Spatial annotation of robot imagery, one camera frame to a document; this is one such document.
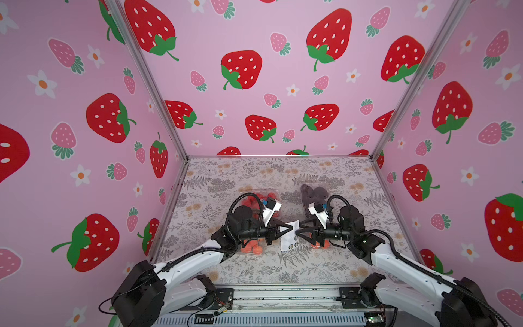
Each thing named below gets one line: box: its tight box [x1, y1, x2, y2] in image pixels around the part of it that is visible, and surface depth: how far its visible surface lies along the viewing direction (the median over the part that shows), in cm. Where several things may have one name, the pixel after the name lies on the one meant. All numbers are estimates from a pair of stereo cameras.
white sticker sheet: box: [279, 220, 300, 252], surface depth 73 cm
